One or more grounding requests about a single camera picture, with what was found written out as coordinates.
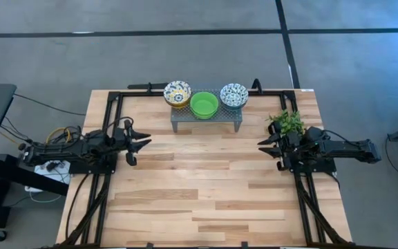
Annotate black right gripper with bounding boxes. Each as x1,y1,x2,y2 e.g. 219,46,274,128
256,123,303,172

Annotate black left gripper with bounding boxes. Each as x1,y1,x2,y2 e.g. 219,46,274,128
114,119,153,167

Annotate green plant in white pot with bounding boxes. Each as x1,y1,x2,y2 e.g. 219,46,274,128
265,109,306,136

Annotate grey perforated metal rack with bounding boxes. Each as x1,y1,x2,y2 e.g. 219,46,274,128
170,100,244,134

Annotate white power strip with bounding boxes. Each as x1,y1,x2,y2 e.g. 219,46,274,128
24,159,72,193

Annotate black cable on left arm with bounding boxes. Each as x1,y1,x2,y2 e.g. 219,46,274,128
104,116,135,134

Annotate black aluminium table frame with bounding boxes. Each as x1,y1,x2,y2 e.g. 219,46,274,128
55,82,354,249

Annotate yellow cable loop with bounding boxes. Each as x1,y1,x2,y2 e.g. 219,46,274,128
46,126,73,145

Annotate white floor cable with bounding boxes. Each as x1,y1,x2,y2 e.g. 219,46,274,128
28,190,64,204

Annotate thin yellow floor cable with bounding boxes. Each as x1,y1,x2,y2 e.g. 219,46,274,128
0,129,21,145

